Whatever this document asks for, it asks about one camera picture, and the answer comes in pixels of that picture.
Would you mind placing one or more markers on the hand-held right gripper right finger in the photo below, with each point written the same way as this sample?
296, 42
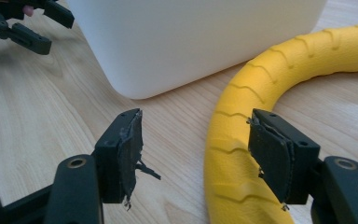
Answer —
279, 155

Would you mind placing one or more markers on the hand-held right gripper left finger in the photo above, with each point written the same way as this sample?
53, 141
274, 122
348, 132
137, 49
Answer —
115, 161

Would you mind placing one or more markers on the white plastic container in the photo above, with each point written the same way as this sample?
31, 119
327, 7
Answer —
183, 43

